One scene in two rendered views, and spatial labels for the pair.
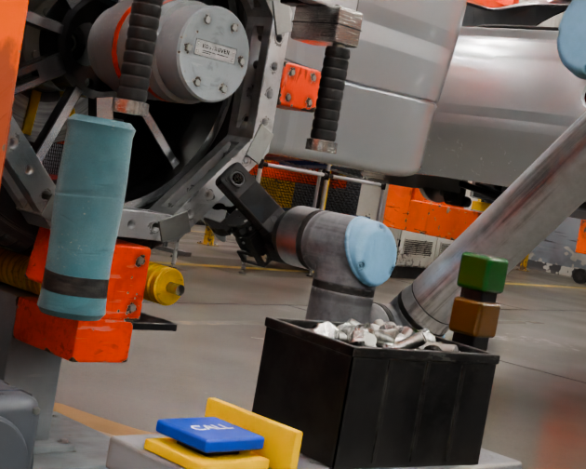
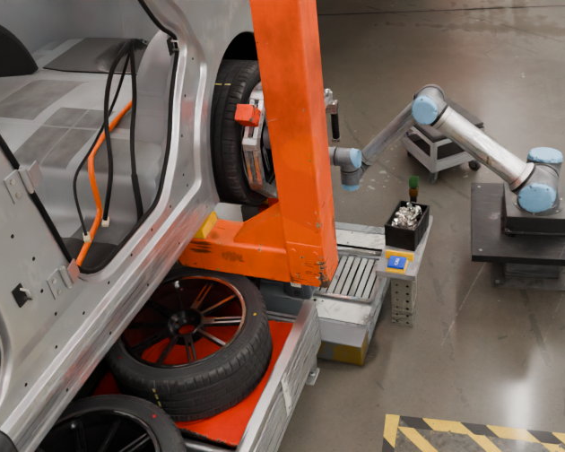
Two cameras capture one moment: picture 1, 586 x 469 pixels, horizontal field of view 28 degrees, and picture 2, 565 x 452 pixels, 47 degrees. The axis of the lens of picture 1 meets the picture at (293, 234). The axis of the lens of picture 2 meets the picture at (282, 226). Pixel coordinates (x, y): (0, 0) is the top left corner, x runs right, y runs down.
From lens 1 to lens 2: 2.11 m
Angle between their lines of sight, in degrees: 38
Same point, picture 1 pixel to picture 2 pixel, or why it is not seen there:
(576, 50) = (420, 118)
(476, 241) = (383, 143)
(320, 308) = (348, 178)
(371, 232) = (357, 155)
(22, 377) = not seen: hidden behind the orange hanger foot
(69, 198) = not seen: hidden behind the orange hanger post
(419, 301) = (367, 160)
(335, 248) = (348, 163)
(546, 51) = not seen: outside the picture
